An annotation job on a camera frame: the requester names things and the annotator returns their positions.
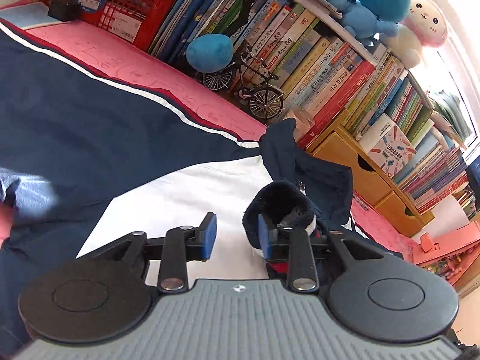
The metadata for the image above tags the clear plastic jar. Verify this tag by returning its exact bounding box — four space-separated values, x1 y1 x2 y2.
286 106 315 141

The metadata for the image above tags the pink triangular toy house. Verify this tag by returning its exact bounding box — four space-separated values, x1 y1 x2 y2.
412 221 479 285

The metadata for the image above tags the white paper cup holder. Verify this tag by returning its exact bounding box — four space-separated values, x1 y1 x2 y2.
412 195 470 243

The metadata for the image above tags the small black box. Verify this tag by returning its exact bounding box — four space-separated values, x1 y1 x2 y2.
47 0 81 22

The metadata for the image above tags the stack of green-blue papers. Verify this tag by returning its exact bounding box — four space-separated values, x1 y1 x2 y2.
430 90 473 143

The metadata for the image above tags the row of blue thin books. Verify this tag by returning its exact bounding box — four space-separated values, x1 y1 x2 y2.
148 0 267 64

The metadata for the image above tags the white colourful card box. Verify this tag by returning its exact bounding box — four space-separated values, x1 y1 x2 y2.
359 114 416 178

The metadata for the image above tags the large blue plush toy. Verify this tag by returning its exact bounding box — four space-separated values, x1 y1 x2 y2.
185 0 410 73

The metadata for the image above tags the wooden drawer shelf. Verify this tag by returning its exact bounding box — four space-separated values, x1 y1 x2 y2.
307 110 434 237

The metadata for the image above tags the middle row of books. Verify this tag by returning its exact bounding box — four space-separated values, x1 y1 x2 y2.
233 0 375 136

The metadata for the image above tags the pink desk mat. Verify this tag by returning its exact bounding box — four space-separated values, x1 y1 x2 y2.
0 0 418 263

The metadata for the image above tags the white navy zip jacket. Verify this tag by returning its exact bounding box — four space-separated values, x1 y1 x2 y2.
0 20 404 357

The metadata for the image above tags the miniature black bicycle model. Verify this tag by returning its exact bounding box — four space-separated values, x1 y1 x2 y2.
200 46 284 122

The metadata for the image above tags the light blue notebook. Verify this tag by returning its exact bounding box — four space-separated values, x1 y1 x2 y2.
1 2 62 30

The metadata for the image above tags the pink white bunny plush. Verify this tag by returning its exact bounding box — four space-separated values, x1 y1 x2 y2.
379 0 448 69

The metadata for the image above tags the right shelf row of books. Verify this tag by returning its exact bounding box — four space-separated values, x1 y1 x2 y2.
342 46 468 213

